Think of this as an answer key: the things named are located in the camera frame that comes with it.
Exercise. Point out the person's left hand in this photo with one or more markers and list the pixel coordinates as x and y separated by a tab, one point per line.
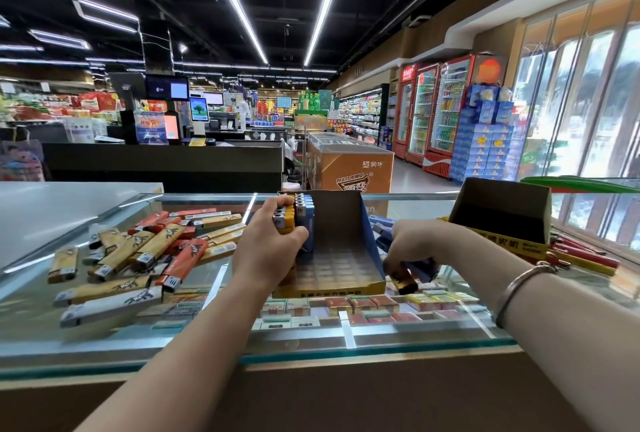
265	252

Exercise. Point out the person's right hand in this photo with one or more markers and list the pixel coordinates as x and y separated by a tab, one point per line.
425	245

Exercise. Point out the row of yellow lighters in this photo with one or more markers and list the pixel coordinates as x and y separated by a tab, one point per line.
284	219

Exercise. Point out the row of blue lighters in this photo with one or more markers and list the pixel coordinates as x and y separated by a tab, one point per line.
304	222

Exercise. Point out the blue yellow lighter display box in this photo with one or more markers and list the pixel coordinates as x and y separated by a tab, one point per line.
345	262

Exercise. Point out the black yellow display box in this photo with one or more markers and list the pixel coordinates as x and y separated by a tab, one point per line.
505	212

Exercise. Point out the pile of yellow red lighters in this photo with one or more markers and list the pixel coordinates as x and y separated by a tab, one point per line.
130	257

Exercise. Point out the pile of blue yellow lighters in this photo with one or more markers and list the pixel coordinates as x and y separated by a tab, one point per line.
585	252

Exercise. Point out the person's right forearm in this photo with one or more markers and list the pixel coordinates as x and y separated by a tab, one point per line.
560	332

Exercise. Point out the person's left forearm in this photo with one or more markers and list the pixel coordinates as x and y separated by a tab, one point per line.
190	362

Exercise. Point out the stack of blue cartons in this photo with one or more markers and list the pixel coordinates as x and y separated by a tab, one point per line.
485	137

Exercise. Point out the row of cigarette packs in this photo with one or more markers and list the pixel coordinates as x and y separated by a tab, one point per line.
330	309

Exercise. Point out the brown cardboard carton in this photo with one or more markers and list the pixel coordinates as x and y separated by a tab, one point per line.
350	167

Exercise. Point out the red drink fridge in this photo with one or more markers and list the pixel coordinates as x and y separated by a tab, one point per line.
403	112
422	115
450	117

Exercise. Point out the black checkout counter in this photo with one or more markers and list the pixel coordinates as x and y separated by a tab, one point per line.
160	167

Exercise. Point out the open refrigerated chiller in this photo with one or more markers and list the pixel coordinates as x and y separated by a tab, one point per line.
362	114

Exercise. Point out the small checkout screen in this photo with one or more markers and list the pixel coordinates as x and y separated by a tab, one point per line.
199	109

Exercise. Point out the blue poster screen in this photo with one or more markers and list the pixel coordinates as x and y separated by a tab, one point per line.
151	129

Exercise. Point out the red green container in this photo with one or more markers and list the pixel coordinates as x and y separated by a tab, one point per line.
590	184

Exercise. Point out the orange round sign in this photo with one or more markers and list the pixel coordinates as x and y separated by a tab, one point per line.
487	69

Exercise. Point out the black checkout monitor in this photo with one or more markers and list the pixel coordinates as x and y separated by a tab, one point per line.
166	88

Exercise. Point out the glass entrance doors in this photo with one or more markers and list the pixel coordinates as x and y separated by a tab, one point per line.
580	107

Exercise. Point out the long ceiling light strip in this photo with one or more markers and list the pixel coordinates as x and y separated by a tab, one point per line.
326	7
235	7

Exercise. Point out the hanging plastic bags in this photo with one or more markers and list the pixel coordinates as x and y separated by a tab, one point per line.
20	165

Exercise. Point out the grocery rack with bottles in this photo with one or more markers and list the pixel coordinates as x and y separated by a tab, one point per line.
20	107

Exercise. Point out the rectangular ceiling light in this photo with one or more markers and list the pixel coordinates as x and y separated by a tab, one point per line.
105	9
58	37

